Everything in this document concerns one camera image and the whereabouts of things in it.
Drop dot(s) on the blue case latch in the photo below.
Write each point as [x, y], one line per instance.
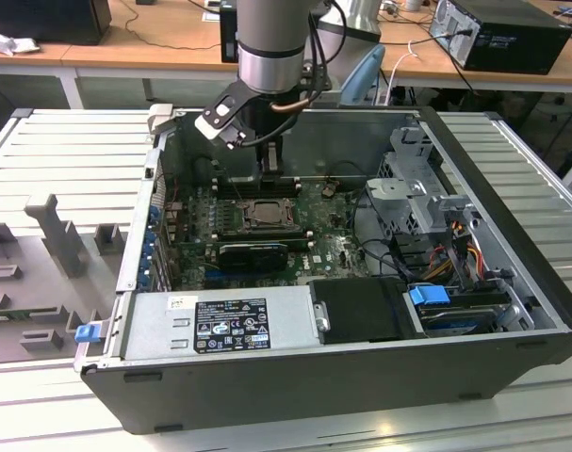
[86, 334]

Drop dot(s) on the hard disk in blue carrier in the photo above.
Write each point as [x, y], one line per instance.
[429, 299]

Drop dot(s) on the green motherboard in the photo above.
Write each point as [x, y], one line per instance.
[328, 254]

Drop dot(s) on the grey metal drive cage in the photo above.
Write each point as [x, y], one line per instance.
[394, 193]

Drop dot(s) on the small black computer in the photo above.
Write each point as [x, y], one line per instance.
[229, 37]

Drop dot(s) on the white cup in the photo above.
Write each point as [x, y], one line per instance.
[413, 4]

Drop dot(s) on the black RAM slot bank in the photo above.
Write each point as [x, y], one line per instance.
[290, 188]
[262, 237]

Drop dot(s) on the black graphics card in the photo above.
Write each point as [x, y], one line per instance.
[252, 258]

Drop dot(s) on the thin metal locking lever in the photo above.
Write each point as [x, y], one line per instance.
[238, 190]

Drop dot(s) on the black desktop computer tower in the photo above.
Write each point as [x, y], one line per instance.
[516, 42]

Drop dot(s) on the black open PC case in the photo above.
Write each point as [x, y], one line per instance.
[314, 391]

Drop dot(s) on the pale blue teach pendant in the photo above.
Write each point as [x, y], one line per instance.
[368, 70]

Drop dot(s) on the crumpled white paper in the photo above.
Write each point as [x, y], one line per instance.
[12, 44]

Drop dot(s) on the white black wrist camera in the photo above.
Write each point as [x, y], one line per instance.
[219, 120]

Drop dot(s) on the wooden desk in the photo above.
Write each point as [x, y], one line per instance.
[172, 52]

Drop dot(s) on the black plastic shroud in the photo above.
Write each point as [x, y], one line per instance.
[361, 311]

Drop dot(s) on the silver square CPU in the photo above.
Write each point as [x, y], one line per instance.
[270, 212]

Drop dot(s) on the grey power supply unit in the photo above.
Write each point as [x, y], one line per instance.
[149, 329]

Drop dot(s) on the CPU socket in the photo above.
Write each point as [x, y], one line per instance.
[248, 225]

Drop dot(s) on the large black box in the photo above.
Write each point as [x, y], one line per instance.
[45, 19]

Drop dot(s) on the grey parts rack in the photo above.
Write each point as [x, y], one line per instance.
[31, 282]

